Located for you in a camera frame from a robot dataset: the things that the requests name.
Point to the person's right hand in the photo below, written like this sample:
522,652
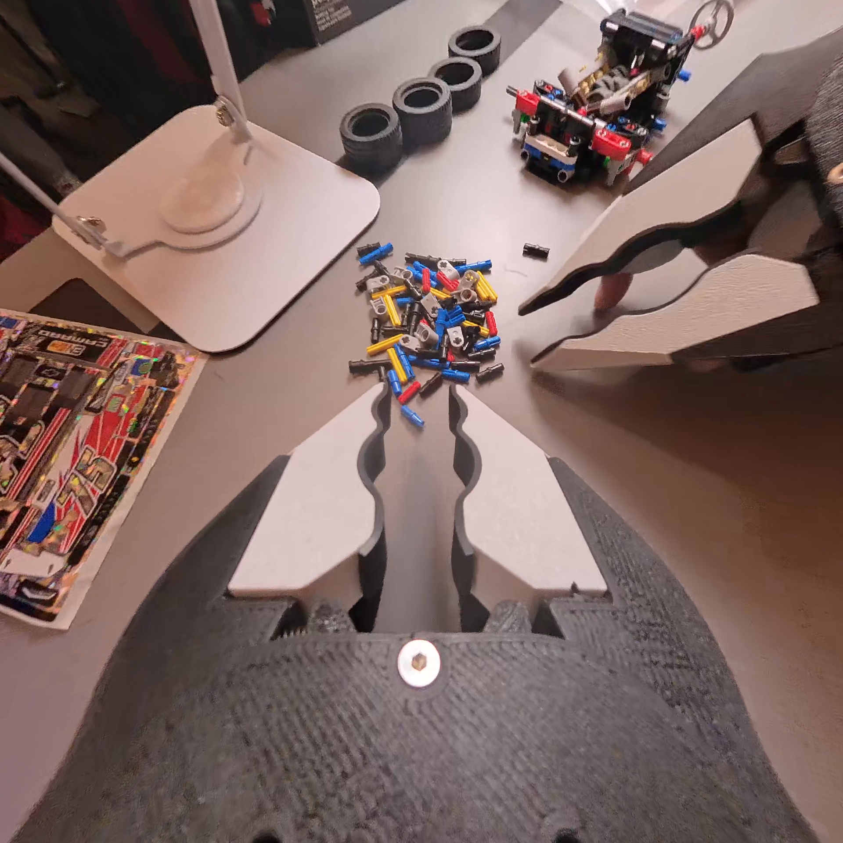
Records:
614,291

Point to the black rubber lego tyre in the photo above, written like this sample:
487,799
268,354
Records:
475,46
423,112
370,135
458,82

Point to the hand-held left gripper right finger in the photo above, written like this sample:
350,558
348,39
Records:
520,520

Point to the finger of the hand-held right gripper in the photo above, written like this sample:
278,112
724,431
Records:
672,191
724,309

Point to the black lego pin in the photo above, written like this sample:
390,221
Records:
537,249

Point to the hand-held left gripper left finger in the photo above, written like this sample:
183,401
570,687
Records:
309,520

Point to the red bag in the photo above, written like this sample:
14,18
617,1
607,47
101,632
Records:
20,227

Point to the lego car chassis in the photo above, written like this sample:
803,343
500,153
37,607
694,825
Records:
593,112

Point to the blue lego pin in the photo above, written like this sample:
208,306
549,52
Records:
411,416

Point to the white book stand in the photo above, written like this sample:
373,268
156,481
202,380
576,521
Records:
296,217

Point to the holographic sticker sheet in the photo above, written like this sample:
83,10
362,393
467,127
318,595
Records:
79,448

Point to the pile of coloured lego pins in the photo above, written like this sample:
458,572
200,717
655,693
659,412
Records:
428,316

